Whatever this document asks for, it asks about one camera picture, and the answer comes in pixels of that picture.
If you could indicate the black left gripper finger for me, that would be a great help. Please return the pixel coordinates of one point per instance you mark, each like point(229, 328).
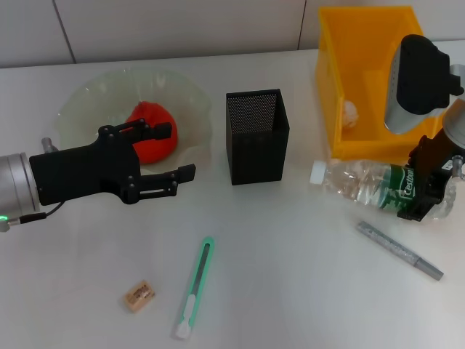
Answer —
point(185, 172)
point(163, 131)

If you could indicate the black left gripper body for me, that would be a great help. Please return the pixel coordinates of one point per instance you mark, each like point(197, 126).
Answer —
point(80, 174)

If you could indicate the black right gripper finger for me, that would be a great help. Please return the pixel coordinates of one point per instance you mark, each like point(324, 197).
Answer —
point(417, 207)

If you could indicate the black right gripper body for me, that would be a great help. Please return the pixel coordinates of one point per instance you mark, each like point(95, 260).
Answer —
point(432, 156)

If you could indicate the red-orange knitted orange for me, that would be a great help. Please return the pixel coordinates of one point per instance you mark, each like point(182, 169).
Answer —
point(156, 152)

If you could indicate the clear water bottle green label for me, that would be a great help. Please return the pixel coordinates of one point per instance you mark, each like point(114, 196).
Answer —
point(348, 178)

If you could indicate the white paper ball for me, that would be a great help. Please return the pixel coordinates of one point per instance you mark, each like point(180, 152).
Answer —
point(351, 114)

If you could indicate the grey glitter pen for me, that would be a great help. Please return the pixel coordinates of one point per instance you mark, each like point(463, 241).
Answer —
point(396, 249)

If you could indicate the black mesh pen holder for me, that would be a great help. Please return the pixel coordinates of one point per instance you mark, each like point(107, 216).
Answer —
point(258, 160)

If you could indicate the green glass fruit plate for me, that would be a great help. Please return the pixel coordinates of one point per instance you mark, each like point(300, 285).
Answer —
point(101, 87)

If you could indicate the green utility knife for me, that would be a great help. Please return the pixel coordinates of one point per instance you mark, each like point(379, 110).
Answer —
point(196, 283)

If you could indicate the tan eraser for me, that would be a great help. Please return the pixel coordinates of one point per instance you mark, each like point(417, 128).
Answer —
point(138, 296)

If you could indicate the silver left wrist knob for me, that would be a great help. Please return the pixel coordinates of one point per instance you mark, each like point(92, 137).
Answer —
point(49, 144)

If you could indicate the yellow plastic bin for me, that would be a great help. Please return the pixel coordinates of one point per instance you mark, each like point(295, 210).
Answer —
point(363, 54)

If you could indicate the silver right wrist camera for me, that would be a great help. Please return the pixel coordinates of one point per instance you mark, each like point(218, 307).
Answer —
point(417, 83)

